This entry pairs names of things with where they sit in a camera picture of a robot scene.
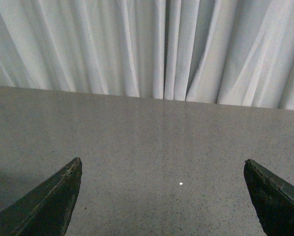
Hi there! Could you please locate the white pleated curtain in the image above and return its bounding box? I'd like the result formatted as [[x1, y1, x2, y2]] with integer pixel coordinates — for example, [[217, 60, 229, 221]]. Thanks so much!
[[0, 0, 294, 110]]

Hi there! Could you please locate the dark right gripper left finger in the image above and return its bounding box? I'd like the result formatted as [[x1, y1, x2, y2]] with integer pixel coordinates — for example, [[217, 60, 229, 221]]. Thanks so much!
[[0, 157, 82, 236]]

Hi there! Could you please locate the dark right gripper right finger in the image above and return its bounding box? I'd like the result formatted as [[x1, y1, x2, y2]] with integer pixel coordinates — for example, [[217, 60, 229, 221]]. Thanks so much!
[[243, 159, 294, 236]]

